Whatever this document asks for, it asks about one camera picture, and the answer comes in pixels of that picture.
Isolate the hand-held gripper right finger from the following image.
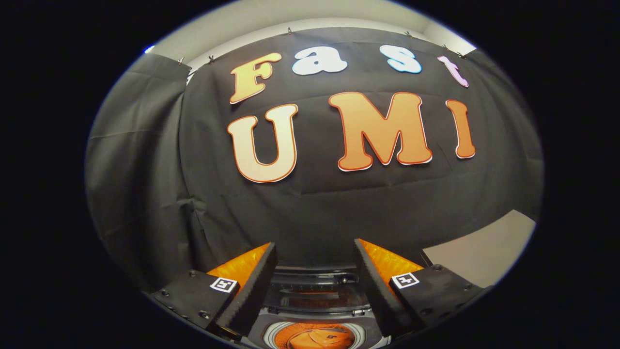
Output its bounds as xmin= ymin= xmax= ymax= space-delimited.
xmin=353 ymin=238 xmax=486 ymax=339

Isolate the black backdrop cloth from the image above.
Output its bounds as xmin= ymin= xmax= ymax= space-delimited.
xmin=85 ymin=27 xmax=544 ymax=296

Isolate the transparent washing machine lid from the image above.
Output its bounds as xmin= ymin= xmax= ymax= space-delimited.
xmin=264 ymin=264 xmax=372 ymax=318

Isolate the grey drawer cabinet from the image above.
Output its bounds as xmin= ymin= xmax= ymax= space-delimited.
xmin=420 ymin=209 xmax=537 ymax=287

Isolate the yellow polo shirt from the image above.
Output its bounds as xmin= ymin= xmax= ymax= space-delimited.
xmin=276 ymin=324 xmax=357 ymax=349

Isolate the row of small cloth clips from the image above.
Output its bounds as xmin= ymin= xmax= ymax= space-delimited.
xmin=178 ymin=28 xmax=466 ymax=64

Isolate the small grey washing machine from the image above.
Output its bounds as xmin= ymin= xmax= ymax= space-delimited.
xmin=242 ymin=264 xmax=393 ymax=349

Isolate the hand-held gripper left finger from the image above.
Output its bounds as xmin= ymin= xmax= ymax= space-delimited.
xmin=150 ymin=242 xmax=279 ymax=338

